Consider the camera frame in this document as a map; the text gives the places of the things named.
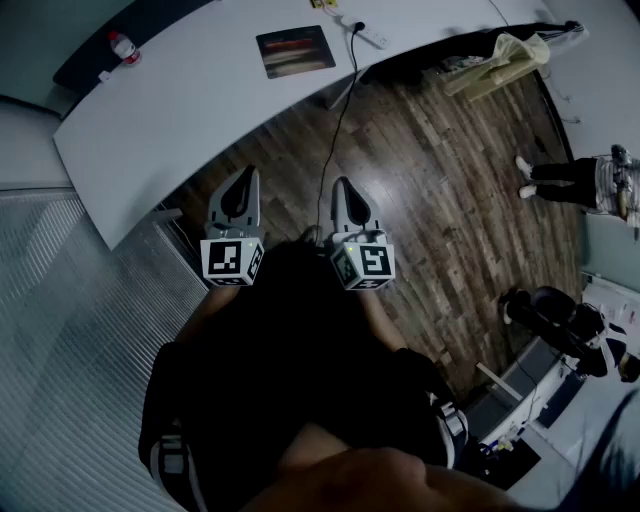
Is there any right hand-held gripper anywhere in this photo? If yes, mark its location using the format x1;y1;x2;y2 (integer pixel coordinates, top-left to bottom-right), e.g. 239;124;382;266
324;176;396;291

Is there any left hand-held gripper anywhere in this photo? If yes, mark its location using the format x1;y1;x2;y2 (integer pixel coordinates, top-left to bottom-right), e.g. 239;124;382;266
200;166;265;288

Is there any dark printed mouse pad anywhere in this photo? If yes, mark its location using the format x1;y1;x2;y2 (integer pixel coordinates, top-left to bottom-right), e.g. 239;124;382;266
255;24;337;80

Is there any person's left forearm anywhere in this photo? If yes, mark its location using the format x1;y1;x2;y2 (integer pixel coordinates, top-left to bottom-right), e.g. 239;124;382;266
174;284;241;346

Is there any person's right forearm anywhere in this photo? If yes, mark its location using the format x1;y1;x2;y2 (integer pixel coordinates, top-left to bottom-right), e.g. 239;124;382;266
359;288;412;351

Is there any grey desk leg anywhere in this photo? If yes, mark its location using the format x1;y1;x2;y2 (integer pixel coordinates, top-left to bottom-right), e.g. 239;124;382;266
327;67;374;111

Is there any person's black clothing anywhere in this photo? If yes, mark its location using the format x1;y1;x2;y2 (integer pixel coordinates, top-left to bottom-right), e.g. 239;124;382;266
137;239;469;512

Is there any white power strip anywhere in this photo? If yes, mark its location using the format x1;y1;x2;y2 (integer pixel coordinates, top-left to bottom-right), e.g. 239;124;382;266
339;14;391;50

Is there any clear plastic water bottle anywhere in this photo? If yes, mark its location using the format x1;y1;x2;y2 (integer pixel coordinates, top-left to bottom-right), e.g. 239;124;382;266
107;29;143;66

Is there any dark desk partition panel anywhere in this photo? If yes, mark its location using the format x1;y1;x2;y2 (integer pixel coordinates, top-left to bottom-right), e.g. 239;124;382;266
52;0;216;91

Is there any pale yellow cloth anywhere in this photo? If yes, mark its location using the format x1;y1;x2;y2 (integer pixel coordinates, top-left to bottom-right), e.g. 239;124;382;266
444;32;551;101

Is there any white printed paper sheet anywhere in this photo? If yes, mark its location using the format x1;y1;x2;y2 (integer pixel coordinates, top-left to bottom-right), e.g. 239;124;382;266
584;279;640;326

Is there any black power cable with plug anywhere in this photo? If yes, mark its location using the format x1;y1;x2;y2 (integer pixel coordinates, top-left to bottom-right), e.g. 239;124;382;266
314;22;366;246

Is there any black bag with white straps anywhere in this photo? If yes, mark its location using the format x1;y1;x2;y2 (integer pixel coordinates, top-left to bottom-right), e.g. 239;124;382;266
499;285;640;384

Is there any person's right grey strap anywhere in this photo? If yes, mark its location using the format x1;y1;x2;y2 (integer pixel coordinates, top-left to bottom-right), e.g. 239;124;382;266
429;394;469;469

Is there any person's grey strap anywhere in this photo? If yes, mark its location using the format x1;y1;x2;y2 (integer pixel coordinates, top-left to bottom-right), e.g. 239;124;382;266
429;394;469;469
149;432;194;512

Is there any person's left grey strap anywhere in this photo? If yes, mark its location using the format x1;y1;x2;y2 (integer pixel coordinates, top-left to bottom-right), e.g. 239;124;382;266
149;432;194;512

